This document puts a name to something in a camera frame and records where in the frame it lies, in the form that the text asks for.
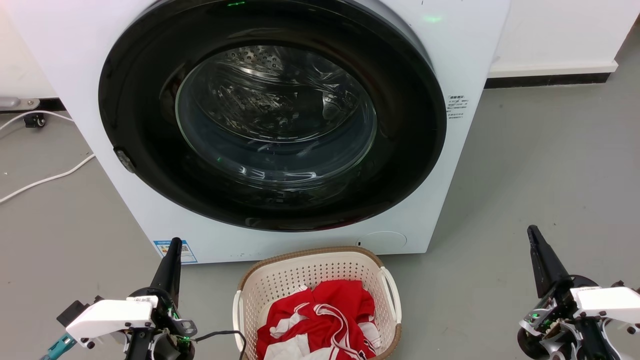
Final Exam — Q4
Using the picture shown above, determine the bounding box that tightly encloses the small printed text sticker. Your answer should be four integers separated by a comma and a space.
446, 94, 470, 120

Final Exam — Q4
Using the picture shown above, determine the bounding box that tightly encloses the red and white garment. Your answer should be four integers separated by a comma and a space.
256, 279, 382, 360

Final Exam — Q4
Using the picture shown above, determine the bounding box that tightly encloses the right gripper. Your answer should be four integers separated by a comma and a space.
517, 224, 608, 360

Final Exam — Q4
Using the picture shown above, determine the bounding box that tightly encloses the white power cable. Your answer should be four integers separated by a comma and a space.
0, 110, 97, 205

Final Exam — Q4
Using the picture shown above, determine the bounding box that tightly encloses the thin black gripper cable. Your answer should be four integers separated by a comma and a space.
193, 330, 248, 360

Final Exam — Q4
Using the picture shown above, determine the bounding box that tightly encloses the teal cable connector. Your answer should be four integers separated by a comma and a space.
39, 333, 78, 360

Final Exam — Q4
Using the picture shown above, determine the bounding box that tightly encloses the white front-load washing machine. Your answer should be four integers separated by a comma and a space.
5, 0, 512, 265

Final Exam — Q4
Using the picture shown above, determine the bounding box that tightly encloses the blue energy label sticker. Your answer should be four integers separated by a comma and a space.
153, 239, 199, 265

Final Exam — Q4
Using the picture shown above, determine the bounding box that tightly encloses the round white filter cover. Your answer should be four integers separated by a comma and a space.
356, 230, 408, 253

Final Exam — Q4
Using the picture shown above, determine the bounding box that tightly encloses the black round washer door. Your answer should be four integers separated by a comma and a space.
98, 0, 448, 233

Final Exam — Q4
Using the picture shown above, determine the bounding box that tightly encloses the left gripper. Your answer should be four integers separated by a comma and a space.
125, 237, 198, 360

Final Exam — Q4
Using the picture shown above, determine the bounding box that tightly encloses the grey metal bracket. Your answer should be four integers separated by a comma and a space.
0, 96, 41, 112

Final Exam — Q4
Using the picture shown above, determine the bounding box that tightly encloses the cream plastic laundry basket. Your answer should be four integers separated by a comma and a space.
232, 245, 403, 360

